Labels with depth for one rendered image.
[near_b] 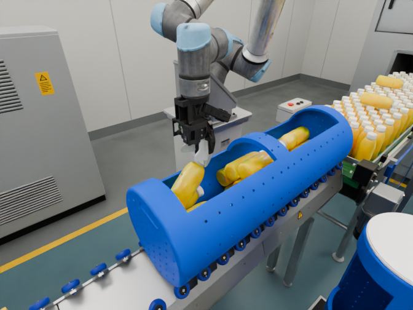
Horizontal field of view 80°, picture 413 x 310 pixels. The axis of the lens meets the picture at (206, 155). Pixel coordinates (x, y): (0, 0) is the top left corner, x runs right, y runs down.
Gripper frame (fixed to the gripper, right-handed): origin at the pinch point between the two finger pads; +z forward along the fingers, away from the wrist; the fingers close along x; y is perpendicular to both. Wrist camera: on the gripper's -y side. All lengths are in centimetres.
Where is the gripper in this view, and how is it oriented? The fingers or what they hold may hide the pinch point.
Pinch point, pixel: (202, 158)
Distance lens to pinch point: 72.3
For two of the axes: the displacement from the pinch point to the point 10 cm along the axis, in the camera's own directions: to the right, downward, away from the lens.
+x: 6.5, 4.1, -6.4
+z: 0.0, 8.4, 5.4
